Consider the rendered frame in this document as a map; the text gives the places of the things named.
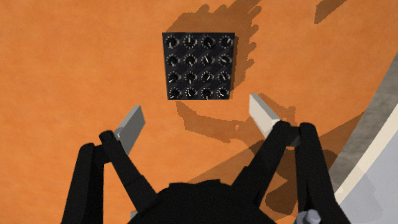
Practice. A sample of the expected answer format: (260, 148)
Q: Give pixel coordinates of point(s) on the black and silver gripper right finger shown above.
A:
(316, 199)

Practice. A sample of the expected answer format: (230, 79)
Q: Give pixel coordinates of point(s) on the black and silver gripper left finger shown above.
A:
(84, 204)

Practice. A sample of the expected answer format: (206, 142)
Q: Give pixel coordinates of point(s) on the black knob box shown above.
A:
(198, 68)

